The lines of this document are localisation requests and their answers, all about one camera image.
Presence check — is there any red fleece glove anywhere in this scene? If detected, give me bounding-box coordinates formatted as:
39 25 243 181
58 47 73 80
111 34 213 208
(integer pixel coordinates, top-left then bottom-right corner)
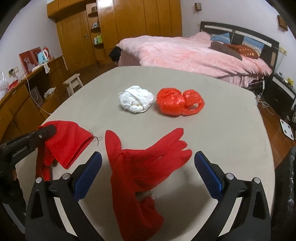
105 128 193 240
35 120 94 181

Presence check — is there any red plastic bag ball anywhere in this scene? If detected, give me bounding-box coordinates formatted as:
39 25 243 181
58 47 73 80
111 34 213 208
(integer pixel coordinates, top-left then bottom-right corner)
156 88 205 116

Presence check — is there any white plastic bag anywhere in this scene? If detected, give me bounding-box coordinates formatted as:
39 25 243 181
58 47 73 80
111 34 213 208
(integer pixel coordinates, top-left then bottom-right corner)
118 85 154 113

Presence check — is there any black lined trash bin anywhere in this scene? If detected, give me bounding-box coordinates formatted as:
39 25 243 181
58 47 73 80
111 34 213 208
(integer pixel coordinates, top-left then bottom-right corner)
271 147 295 240

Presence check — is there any wooden side cabinet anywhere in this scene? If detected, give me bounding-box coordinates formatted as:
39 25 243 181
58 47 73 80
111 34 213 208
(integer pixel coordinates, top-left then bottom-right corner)
1 56 70 143

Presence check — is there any small white wooden stool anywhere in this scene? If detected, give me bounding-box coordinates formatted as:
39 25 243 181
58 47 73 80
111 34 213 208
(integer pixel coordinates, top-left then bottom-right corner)
63 73 84 96

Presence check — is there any white bathroom scale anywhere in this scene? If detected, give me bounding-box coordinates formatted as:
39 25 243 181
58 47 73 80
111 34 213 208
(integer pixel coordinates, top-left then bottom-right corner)
280 119 295 141

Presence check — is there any light blue electric kettle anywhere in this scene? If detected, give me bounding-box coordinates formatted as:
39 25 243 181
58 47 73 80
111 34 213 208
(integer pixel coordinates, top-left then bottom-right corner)
37 50 49 65

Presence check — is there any dark bedside table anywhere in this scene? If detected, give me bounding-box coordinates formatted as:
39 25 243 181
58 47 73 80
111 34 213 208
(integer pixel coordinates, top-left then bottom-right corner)
263 76 295 118

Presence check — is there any yellow plush toy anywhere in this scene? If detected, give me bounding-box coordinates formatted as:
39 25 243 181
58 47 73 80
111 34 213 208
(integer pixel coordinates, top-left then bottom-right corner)
287 78 294 87

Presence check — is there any wooden wardrobe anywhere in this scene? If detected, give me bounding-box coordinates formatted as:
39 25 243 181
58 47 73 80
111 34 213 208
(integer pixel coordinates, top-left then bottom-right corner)
47 1 182 73

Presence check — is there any red dotted cushion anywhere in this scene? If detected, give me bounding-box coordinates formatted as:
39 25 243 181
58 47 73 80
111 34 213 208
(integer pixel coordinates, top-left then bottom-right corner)
225 44 260 59

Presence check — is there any black wooden headboard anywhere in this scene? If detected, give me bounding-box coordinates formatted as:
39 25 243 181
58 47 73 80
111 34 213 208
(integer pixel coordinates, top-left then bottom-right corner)
200 21 280 75

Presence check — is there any bed with pink quilt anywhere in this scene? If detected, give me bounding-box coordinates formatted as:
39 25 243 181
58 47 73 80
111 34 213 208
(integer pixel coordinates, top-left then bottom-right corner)
109 32 273 88

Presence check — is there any right blue pillow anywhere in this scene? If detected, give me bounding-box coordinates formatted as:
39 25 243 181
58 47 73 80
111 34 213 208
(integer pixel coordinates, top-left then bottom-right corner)
242 36 264 54

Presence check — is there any blue pillow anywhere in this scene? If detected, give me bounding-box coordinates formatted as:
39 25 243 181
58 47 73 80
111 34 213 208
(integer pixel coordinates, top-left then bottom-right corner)
242 36 264 54
210 33 231 44

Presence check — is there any brown cushion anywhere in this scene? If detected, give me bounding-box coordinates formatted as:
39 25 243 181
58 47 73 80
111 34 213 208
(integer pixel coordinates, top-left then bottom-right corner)
210 41 242 61

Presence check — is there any left blue pillow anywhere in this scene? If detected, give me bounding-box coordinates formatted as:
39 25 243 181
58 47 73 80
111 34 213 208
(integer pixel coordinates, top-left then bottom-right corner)
210 33 231 44

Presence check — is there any red picture frame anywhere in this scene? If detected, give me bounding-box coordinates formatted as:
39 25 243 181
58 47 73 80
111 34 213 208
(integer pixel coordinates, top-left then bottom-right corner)
19 47 42 74

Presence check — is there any white charging cable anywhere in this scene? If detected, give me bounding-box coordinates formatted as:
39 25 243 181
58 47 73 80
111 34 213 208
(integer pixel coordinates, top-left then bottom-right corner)
255 79 276 116

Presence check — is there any right wall lamp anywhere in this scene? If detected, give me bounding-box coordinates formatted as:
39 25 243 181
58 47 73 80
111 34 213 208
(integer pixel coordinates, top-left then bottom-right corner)
277 15 288 31

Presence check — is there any wall lamp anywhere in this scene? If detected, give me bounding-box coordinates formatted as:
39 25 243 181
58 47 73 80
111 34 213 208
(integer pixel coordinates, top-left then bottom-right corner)
277 15 288 31
194 3 202 11

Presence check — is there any left wall lamp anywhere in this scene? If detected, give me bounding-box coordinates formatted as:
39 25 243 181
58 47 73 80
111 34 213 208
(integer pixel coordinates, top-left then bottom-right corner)
194 3 202 11

